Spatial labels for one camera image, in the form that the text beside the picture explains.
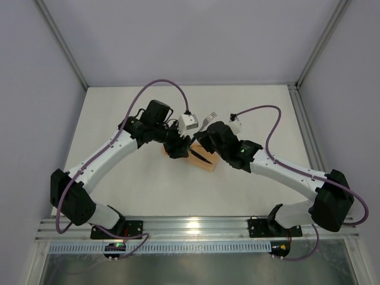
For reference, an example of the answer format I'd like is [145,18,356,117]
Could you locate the aluminium frame post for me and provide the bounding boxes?
[295,0,352,89]
[33,0,89,91]

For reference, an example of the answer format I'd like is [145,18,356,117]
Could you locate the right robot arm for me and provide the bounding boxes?
[195,121,354,235]

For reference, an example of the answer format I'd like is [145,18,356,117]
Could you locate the fork with green handle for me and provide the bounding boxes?
[188,112,217,147]

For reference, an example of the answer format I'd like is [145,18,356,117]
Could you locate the aluminium rail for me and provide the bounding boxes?
[287,83,331,174]
[34,216,360,240]

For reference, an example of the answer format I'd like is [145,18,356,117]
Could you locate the aluminium front rail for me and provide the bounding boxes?
[34,216,360,240]

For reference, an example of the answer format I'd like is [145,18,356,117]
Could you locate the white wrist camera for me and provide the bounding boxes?
[178,113,198,132]
[228,113,242,135]

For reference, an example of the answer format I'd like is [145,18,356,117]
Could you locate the slotted grey cable duct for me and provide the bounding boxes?
[48,240,271,254]

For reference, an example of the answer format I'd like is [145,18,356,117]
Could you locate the orange cloth napkin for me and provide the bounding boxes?
[163,143,219,172]

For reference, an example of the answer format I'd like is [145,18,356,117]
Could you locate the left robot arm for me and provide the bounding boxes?
[50,100,198,238]

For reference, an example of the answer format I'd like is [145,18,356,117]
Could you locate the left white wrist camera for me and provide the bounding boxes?
[178,113,198,132]

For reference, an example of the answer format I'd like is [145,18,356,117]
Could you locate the right small connector board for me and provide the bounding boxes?
[269,241,291,259]

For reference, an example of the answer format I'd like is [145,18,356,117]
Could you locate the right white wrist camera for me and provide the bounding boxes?
[228,113,242,135]

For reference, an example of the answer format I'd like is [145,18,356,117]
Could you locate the knife with green handle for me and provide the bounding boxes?
[190,145,213,164]

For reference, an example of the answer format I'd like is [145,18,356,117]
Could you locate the right side aluminium rail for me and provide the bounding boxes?
[287,83,331,174]

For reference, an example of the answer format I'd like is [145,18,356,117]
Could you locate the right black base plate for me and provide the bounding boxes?
[247,216,303,238]

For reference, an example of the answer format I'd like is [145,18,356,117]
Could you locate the left aluminium frame post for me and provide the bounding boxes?
[33,0,89,91]

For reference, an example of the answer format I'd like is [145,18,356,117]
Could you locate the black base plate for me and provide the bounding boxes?
[90,219,143,240]
[247,216,303,238]

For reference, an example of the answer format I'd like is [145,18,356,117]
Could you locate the right aluminium frame post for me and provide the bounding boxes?
[295,0,352,89]

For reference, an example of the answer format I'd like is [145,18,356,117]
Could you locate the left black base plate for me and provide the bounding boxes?
[90,219,143,240]

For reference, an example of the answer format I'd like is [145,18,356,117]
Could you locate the left small controller board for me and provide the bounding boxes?
[103,242,126,259]

